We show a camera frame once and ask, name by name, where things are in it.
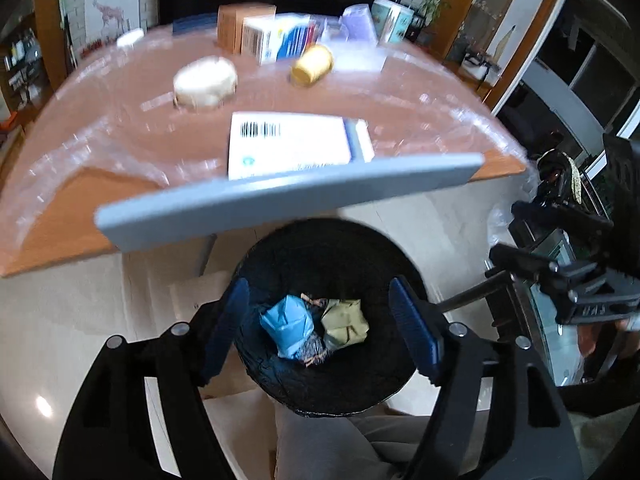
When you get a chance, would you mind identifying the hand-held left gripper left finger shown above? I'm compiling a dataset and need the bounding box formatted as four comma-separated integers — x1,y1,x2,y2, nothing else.
52,277,251,480

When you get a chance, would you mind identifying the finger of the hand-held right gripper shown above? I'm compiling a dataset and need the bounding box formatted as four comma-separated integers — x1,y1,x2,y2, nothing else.
487,244,640,327
511,201,615,250

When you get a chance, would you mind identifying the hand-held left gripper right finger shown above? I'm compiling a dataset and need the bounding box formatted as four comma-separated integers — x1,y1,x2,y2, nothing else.
389,276,583,480

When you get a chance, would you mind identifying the black trash bin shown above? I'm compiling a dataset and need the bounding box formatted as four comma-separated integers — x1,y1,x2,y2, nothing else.
231,217,431,418

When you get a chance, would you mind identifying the large white blue box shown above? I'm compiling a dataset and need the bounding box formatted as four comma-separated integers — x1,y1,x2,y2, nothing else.
227,112,376,181

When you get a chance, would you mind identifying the cream round packet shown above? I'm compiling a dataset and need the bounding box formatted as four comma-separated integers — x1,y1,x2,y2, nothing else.
172,56,238,109

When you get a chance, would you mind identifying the yellow cup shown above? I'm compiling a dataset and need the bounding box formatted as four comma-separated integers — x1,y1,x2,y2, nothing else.
289,44,335,88

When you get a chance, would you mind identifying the small white blue box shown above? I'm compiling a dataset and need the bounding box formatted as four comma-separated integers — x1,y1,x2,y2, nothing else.
241,14,321,65

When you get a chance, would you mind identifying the blue crumpled paper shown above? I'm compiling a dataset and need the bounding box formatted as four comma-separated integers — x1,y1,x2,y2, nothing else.
260,296,321,360

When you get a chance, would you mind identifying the olive crumpled paper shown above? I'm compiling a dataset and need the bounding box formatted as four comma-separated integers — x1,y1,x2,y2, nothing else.
320,299,370,351

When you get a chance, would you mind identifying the grey table leg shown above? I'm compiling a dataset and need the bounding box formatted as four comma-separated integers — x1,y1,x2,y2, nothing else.
197,234,218,277

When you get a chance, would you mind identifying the grey patterned wrapper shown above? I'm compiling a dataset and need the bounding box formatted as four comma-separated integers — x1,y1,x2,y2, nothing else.
295,295,333,366

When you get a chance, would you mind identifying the person's grey trouser leg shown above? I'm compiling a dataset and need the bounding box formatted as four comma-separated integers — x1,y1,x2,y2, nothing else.
275,400,441,480

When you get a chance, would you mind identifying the grey table edge strip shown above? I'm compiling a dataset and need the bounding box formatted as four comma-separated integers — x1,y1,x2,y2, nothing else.
95,154,485,253

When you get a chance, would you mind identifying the wooden glass cabinet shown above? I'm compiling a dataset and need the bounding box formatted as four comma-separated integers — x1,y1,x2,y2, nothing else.
440,0,571,111

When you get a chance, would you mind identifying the clear plastic sheet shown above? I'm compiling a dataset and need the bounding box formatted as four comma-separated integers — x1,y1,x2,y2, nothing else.
0,15,531,261

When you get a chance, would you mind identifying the green potted plant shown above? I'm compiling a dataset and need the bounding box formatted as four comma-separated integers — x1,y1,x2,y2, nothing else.
415,0,451,46

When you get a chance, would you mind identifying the teal printed mug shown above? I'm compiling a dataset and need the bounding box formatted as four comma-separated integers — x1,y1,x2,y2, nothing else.
372,0,416,45

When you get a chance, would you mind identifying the brown cardboard box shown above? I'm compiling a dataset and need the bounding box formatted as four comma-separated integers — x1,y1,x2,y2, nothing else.
217,4,277,53

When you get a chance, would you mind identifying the white soap bar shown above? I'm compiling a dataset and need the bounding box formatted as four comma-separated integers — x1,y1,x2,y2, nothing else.
116,28,146,50

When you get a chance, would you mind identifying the dark blue flat case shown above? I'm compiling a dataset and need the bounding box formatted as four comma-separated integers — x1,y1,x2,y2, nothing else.
172,16,219,36

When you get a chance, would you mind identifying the wooden display shelf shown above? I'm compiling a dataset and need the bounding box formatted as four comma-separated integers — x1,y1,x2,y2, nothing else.
0,0,68,126

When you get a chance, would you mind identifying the giraffe wall poster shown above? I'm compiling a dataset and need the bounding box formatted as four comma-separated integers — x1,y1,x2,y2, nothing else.
84,0,141,41

